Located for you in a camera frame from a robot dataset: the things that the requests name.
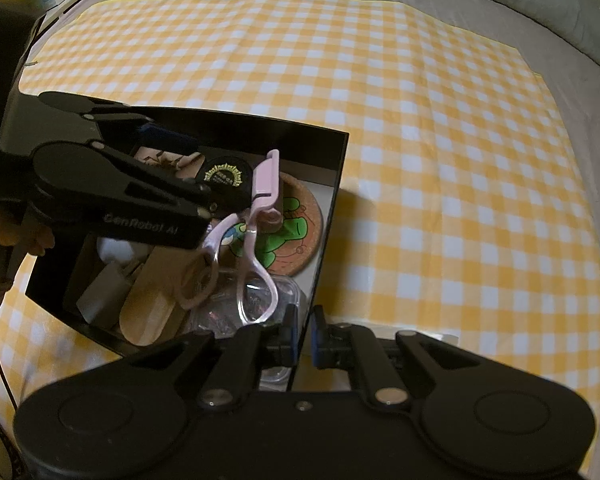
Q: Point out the white charger plug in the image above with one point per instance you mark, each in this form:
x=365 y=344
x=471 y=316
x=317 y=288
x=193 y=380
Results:
x=102 y=295

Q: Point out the oval wooden board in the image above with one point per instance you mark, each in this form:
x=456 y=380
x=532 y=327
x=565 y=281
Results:
x=147 y=310

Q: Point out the clear plastic case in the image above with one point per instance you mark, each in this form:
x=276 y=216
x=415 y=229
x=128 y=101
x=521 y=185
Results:
x=280 y=292

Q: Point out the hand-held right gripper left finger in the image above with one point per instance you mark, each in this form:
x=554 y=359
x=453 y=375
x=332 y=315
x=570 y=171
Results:
x=290 y=332

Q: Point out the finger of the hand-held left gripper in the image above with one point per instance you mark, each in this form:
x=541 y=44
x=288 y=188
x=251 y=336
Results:
x=130 y=120
x=160 y=180

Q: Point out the black round jar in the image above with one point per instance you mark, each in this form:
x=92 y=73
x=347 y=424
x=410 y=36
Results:
x=227 y=182

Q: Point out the yellow checked cloth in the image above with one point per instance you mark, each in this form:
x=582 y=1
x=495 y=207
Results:
x=430 y=135

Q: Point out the round cork coaster green animal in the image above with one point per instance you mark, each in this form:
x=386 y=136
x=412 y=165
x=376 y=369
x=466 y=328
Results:
x=295 y=240

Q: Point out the person's left hand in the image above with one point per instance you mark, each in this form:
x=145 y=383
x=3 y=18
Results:
x=15 y=230

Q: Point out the black cardboard box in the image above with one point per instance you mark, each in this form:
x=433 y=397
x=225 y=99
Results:
x=325 y=160

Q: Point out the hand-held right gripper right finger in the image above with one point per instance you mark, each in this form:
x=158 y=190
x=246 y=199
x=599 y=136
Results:
x=318 y=340

